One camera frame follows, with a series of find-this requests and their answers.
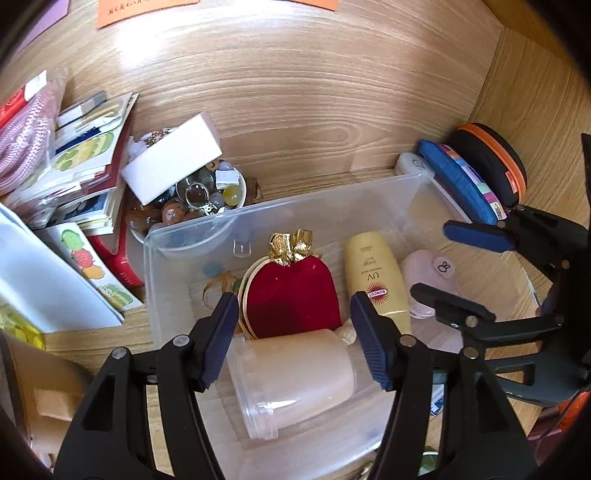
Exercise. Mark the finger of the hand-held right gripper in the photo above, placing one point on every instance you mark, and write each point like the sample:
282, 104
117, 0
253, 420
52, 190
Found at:
448, 307
475, 235

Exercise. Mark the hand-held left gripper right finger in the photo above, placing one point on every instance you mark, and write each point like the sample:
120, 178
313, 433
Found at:
374, 341

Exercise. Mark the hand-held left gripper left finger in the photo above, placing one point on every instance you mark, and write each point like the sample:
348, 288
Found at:
219, 341

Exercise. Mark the beige seashell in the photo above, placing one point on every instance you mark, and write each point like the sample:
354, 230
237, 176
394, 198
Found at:
346, 333

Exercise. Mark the pink round gadget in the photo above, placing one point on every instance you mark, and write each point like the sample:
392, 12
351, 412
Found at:
420, 272

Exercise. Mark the yellow sunscreen bottle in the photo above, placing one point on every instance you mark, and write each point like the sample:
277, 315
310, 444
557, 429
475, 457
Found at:
369, 267

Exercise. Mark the translucent cream jar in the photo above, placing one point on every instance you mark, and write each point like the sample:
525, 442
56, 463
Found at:
291, 374

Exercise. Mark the clear plastic storage box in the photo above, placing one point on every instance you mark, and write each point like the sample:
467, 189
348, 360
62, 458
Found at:
295, 217

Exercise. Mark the blue fabric pouch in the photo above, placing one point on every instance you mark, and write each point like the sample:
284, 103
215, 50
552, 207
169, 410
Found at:
457, 184

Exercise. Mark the black orange zip case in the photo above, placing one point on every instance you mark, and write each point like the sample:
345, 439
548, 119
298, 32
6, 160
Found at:
485, 157

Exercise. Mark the white bowl of beads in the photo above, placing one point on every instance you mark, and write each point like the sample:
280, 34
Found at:
194, 203

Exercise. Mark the brown cardboard piece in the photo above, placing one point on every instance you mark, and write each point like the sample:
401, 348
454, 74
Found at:
46, 392

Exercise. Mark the white cardboard box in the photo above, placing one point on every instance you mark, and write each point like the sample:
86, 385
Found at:
171, 157

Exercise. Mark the stack of books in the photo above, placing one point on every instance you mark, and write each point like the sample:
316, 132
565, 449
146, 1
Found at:
92, 184

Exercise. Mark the orange paper note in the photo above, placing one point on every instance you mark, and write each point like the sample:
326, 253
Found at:
138, 9

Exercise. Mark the pink paper note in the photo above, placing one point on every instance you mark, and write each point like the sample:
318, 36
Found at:
51, 9

